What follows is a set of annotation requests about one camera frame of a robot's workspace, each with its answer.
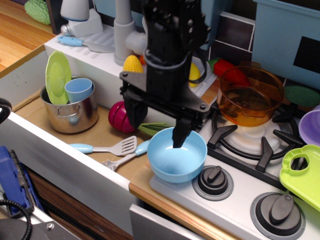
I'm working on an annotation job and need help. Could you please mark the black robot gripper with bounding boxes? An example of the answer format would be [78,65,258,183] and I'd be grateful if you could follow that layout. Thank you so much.
[119,50,209,148]

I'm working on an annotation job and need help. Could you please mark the light blue plastic bowl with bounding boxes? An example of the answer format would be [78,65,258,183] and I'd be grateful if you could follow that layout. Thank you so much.
[147,127,208,184]

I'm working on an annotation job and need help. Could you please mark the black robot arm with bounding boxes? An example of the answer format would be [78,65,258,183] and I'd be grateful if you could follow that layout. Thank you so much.
[120,0,210,148]

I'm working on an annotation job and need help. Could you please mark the purple plastic bowl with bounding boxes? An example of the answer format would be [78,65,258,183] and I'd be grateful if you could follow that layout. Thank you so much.
[298,105,320,146]

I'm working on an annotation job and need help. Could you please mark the magenta toy beet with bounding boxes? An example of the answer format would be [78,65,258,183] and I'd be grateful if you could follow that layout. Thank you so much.
[108,101,169,136]

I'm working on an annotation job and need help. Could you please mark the yellow toy banana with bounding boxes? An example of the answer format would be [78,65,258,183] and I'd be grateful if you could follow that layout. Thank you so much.
[189,62,201,88]

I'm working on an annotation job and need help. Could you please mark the yellow toy corn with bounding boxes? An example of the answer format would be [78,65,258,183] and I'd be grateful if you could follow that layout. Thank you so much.
[123,55,144,73]

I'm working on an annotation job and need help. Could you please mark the steel toy pot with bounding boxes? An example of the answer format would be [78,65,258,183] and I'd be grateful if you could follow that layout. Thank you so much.
[40,81,99,134]

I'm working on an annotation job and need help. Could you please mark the red toy pepper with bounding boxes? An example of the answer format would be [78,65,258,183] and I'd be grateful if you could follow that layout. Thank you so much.
[208,57,251,87]

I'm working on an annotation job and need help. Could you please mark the left black stove knob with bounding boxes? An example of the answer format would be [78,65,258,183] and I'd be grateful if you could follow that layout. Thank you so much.
[192,165,234,202]

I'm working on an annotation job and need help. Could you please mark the black stove knob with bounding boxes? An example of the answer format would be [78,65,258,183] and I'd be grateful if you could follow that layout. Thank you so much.
[250,192,306,240]
[192,165,234,202]

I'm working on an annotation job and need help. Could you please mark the grey toy faucet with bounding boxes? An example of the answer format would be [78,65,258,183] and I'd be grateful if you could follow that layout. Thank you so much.
[113,0,148,66]

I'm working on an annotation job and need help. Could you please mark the light blue plastic cup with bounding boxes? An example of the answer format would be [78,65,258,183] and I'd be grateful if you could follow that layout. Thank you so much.
[64,78,94,104]

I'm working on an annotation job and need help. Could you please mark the orange transparent plastic pot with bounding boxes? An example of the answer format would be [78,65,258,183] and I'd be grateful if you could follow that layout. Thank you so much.
[216,61,285,127]

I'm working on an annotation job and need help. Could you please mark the green plastic plate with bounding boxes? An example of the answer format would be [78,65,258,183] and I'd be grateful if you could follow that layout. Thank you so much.
[45,50,72,105]

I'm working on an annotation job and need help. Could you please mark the black stove burner grate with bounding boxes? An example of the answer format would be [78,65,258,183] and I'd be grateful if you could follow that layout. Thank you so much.
[201,102,305,190]

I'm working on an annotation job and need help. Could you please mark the white toy mixer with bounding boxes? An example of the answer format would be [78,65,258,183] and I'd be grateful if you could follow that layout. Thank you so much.
[60,0,104,38]

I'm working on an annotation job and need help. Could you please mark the dark green round sponge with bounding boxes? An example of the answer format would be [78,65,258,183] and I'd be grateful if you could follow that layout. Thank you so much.
[284,85,320,108]

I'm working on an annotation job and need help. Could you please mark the blue toy microwave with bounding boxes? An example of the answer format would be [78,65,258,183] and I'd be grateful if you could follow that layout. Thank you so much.
[252,0,320,89]

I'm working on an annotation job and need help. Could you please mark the right black stove knob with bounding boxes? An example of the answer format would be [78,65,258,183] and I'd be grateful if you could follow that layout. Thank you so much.
[250,192,306,240]

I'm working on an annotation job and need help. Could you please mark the blue plastic case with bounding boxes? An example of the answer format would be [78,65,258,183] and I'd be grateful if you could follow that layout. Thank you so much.
[0,146,44,213]

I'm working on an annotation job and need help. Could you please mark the green plastic cutting board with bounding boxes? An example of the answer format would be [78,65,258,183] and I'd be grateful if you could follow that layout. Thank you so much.
[279,144,320,211]

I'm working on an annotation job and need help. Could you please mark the green knitted cloth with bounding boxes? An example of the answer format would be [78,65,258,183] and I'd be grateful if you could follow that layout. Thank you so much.
[24,0,51,25]

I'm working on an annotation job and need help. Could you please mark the blue handled toy pasta fork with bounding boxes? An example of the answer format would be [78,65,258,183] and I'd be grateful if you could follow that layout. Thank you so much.
[102,140,150,172]

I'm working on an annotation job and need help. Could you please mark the blue handled toy spatula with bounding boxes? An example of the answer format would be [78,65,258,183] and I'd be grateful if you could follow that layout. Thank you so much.
[70,136,137,156]

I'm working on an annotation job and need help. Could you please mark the blue handled toy knife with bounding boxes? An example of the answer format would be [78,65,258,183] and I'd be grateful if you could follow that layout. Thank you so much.
[57,36,116,53]

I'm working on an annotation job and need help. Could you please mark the black cable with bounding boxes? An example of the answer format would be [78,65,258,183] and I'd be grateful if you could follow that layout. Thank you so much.
[0,199,32,240]

